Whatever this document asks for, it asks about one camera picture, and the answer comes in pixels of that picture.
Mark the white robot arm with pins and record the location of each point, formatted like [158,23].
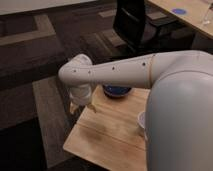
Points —
[179,109]

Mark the light wooden desk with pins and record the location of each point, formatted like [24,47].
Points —
[195,11]

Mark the black office chair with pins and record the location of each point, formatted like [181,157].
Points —
[141,26]

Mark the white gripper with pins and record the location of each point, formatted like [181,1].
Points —
[81,95]

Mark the white ceramic cup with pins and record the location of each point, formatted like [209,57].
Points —
[141,120]

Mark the blue round disc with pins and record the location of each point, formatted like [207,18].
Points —
[179,11]

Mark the clear glass object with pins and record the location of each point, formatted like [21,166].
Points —
[207,17]

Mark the dark blue ceramic bowl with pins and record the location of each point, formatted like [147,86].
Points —
[116,91]

